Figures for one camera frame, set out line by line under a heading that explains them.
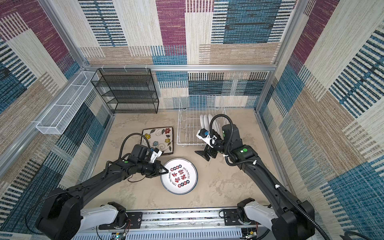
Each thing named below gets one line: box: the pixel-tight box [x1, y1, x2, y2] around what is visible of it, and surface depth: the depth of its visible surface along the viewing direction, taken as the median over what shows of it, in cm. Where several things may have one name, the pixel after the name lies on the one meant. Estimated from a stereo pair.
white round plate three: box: [203, 114, 210, 131], surface depth 93 cm
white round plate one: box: [160, 157, 199, 195], surface depth 81 cm
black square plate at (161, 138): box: [141, 126, 174, 154], surface depth 101 cm
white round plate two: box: [200, 114, 205, 130], surface depth 91 cm
